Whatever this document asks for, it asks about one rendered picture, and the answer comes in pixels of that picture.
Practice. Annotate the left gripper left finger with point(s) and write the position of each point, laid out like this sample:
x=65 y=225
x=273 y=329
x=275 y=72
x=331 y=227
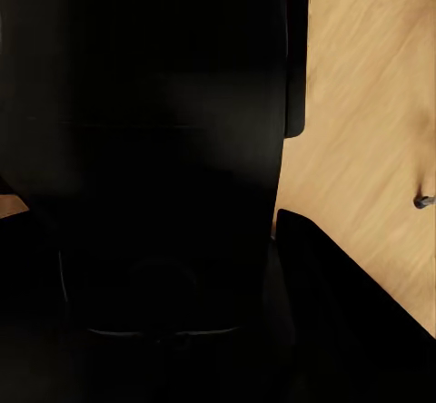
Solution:
x=22 y=238

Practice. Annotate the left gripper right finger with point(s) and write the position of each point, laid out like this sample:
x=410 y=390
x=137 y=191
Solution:
x=357 y=343

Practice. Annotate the digital camera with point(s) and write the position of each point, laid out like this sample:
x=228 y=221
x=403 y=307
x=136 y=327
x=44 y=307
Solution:
x=147 y=137

